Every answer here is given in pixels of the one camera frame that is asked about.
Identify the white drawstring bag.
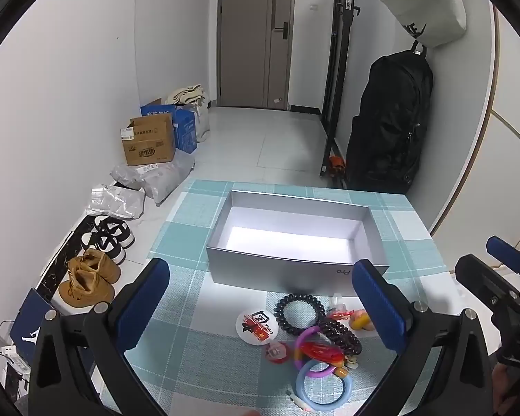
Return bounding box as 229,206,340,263
370,0,467,48

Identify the purple ring bracelet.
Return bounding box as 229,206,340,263
292,326,336,378

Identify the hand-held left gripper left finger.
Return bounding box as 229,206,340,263
30,258,172,416

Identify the clear red hair clip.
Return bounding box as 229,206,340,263
329,293,356,319

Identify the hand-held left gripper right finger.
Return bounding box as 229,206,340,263
351,259,495,416

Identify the brown boot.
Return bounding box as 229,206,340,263
58,269,115,308
68,248,122,284

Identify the black white sneaker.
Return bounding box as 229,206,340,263
94,216,135,249
81,231,127,266

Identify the white round badge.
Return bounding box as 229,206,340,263
236,310,279,345

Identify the grey door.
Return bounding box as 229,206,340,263
219,0,295,109

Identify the blue ring bracelet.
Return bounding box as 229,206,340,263
295,359,353,407

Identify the teal checked tablecloth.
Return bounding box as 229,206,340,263
91,177,456,416

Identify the person's right hand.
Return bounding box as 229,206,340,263
491,363,520,416

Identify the blue shoe box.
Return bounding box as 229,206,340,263
9,288,58,367

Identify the black bead bracelet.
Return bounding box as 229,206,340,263
274,293,327,332

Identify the dark spiral hair tie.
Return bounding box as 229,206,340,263
318,317,364,356

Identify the black backpack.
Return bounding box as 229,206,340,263
344,41,434,193

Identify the red round badge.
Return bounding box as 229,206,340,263
302,341,344,365

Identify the white tote bag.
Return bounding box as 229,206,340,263
167,85,211,141

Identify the small white pink charm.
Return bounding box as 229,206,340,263
288,392,313,414

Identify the silver parcel bag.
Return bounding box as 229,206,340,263
86,183,146,219

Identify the white power strip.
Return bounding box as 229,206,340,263
1,344,31,373

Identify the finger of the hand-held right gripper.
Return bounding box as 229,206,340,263
485,235,520,271
454,254,520,302

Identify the black metal rack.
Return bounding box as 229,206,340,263
321,0,360,178

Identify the grey parcel bag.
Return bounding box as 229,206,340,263
110,162,159,191
141,149,196,206

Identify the blue cardboard box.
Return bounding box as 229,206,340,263
140,97,199,153

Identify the grey cardboard box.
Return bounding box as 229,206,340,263
206,189,391,291

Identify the yellow hair clip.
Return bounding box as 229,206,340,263
349,309,375,332

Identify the brown cardboard box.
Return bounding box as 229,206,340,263
120,115,177,166

